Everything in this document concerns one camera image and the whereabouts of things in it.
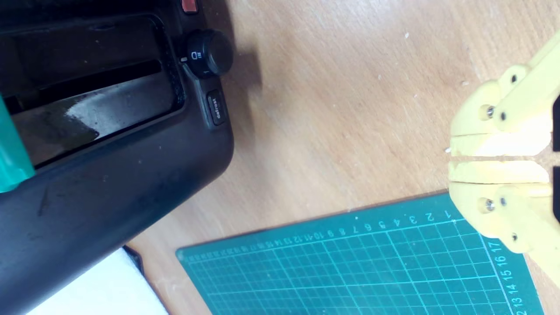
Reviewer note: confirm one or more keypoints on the black defrost toaster button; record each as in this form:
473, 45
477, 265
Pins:
215, 108

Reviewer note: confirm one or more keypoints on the black toaster dial knob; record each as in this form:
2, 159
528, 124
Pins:
210, 52

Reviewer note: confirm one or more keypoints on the red toaster button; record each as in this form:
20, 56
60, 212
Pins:
189, 5

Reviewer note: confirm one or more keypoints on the black two-slot toaster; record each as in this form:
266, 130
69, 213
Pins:
109, 192

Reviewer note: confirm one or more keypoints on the green cutting mat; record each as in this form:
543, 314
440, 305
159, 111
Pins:
350, 271

